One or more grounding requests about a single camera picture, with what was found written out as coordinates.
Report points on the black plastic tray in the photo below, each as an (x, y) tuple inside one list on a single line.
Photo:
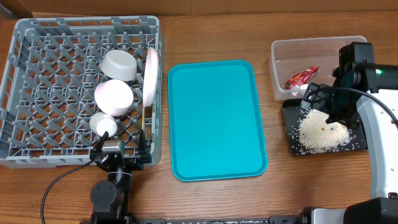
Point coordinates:
[(290, 107)]

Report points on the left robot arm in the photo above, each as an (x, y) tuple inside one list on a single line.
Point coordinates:
[(110, 197)]

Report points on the grey plastic dish rack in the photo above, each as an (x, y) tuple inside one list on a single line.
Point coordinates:
[(48, 85)]

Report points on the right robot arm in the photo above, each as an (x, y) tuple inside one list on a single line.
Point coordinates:
[(368, 90)]

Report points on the pile of rice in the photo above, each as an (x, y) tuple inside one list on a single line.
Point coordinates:
[(310, 134)]

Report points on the grey metal bowl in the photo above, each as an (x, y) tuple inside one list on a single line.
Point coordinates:
[(118, 64)]

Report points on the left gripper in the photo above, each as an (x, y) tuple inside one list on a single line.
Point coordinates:
[(145, 154)]

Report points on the clear plastic bin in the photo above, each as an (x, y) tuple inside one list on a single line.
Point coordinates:
[(296, 55)]

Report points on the small white bowl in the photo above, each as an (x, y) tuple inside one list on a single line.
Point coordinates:
[(114, 97)]

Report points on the large white plate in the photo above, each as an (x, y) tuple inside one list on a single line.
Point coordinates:
[(150, 77)]

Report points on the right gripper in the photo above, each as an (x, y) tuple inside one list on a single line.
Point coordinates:
[(337, 113)]

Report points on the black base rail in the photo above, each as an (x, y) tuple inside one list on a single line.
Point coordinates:
[(289, 219)]

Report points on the white cup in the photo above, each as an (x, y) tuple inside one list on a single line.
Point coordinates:
[(101, 123)]

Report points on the wooden chopstick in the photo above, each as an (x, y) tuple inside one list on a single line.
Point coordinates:
[(143, 118)]

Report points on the red snack wrapper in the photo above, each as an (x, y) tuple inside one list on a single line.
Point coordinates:
[(300, 78)]

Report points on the teal plastic serving tray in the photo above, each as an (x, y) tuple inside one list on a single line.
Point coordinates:
[(215, 122)]

